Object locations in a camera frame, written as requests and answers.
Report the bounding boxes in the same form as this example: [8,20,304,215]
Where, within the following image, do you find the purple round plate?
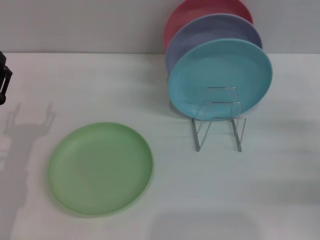
[165,13,263,76]

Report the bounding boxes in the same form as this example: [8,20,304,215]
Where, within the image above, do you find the green round plate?
[47,121,154,219]

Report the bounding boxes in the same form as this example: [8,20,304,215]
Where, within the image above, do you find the chrome wire plate rack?
[191,86,247,153]

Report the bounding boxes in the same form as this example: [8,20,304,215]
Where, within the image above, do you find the red round plate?
[163,0,255,51]

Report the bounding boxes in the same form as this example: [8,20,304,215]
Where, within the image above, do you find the blue round plate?
[167,38,274,122]

